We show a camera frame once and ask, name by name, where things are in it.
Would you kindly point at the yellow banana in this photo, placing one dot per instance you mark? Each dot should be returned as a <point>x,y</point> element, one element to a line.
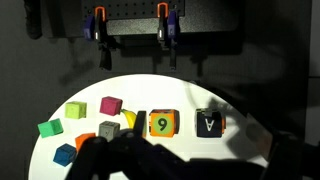
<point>130,117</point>

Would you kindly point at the left blue orange clamp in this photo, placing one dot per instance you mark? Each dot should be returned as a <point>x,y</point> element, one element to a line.
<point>95,30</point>

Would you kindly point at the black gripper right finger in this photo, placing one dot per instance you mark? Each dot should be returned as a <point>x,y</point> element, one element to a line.
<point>289,157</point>

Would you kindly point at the magenta cube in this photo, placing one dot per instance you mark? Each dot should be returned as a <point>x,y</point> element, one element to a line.
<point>110,105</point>

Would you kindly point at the green cube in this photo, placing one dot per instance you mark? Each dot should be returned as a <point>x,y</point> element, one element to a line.
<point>50,128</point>

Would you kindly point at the white round table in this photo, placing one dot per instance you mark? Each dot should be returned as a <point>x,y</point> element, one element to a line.
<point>148,92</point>

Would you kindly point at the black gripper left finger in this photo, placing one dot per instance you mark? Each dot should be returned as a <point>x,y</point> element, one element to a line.
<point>128,152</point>

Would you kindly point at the grey cube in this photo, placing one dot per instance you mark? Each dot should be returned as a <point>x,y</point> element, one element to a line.
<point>108,129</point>

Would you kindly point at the orange cube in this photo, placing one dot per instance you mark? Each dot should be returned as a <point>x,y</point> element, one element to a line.
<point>79,140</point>

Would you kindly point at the lime yellow cube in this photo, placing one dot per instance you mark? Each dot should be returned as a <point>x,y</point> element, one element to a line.
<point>75,110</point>

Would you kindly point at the right blue orange clamp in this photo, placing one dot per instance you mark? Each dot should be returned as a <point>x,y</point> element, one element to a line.
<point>167,30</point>

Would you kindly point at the blue orange clamp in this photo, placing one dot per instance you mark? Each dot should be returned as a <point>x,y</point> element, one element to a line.
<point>95,30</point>
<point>167,30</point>

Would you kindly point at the dark soft block letter A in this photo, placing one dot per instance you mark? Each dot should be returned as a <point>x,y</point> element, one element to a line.
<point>209,123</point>

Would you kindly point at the orange soft block number nine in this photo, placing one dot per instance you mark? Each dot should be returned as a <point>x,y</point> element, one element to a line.
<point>164,122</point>

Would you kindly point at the black pegboard plate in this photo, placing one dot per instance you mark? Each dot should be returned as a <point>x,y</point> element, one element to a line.
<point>142,17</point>

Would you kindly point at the blue cube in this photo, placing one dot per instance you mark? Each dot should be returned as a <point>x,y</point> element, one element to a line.
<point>65,155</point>

